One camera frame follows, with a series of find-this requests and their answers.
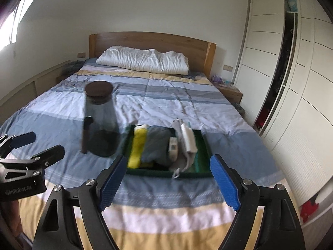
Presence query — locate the white pillow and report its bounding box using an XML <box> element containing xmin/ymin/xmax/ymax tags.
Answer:
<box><xmin>96</xmin><ymin>45</ymin><xmax>189</xmax><ymax>75</ymax></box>

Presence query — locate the white cloth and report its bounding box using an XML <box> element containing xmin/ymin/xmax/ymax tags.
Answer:
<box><xmin>180</xmin><ymin>124</ymin><xmax>198</xmax><ymax>153</ymax></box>

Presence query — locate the red cloth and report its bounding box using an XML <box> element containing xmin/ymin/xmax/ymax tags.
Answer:
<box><xmin>300</xmin><ymin>200</ymin><xmax>319</xmax><ymax>224</ymax></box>

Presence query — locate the light grey cloth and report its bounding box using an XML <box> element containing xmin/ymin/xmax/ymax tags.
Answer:
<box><xmin>170</xmin><ymin>119</ymin><xmax>195</xmax><ymax>180</ymax></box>

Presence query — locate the person's left forearm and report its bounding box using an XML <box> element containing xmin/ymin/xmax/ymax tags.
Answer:
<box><xmin>0</xmin><ymin>196</ymin><xmax>25</xmax><ymax>240</ymax></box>

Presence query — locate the beige low wall cabinet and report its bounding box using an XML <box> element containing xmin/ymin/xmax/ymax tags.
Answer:
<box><xmin>0</xmin><ymin>60</ymin><xmax>71</xmax><ymax>102</ymax></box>

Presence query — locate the purple clutter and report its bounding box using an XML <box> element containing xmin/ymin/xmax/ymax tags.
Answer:
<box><xmin>211</xmin><ymin>74</ymin><xmax>233</xmax><ymax>88</ymax></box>

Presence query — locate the bed with striped quilt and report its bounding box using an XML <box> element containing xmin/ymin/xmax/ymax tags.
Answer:
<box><xmin>0</xmin><ymin>57</ymin><xmax>285</xmax><ymax>250</ymax></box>

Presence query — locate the clear zip bag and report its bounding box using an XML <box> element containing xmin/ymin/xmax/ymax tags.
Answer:
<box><xmin>187</xmin><ymin>122</ymin><xmax>210</xmax><ymax>174</ymax></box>

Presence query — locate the white wardrobe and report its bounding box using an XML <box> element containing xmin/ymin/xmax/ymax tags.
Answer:
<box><xmin>233</xmin><ymin>0</ymin><xmax>333</xmax><ymax>240</ymax></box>

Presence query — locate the smoked glass pitcher wooden lid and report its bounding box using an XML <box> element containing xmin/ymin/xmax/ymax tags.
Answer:
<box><xmin>80</xmin><ymin>81</ymin><xmax>121</xmax><ymax>158</ymax></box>

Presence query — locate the green tray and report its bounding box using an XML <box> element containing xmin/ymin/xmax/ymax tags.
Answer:
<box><xmin>122</xmin><ymin>124</ymin><xmax>212</xmax><ymax>180</ymax></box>

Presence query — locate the red garment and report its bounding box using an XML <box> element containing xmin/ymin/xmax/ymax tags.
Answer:
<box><xmin>256</xmin><ymin>107</ymin><xmax>268</xmax><ymax>131</ymax></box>

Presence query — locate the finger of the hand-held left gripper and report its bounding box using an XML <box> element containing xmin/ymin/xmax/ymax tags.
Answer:
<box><xmin>0</xmin><ymin>146</ymin><xmax>65</xmax><ymax>184</ymax></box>
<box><xmin>0</xmin><ymin>132</ymin><xmax>36</xmax><ymax>157</ymax></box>

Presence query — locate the window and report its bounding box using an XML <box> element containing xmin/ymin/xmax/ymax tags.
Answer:
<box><xmin>0</xmin><ymin>0</ymin><xmax>28</xmax><ymax>49</ymax></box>

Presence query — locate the yellow towel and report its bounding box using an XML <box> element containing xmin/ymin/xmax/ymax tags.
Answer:
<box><xmin>127</xmin><ymin>125</ymin><xmax>149</xmax><ymax>168</ymax></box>

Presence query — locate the wooden headboard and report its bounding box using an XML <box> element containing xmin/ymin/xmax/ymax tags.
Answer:
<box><xmin>89</xmin><ymin>32</ymin><xmax>217</xmax><ymax>80</ymax></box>

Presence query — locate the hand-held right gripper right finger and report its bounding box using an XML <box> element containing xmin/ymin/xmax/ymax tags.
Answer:
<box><xmin>209</xmin><ymin>154</ymin><xmax>306</xmax><ymax>250</ymax></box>

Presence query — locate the wooden nightstand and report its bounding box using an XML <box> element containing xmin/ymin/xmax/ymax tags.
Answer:
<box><xmin>217</xmin><ymin>85</ymin><xmax>244</xmax><ymax>105</ymax></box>

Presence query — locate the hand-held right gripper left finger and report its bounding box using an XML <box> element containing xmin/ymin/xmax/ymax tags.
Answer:
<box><xmin>33</xmin><ymin>154</ymin><xmax>128</xmax><ymax>250</ymax></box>

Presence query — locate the blue-grey towel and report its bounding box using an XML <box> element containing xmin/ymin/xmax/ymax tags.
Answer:
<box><xmin>140</xmin><ymin>125</ymin><xmax>177</xmax><ymax>168</ymax></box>

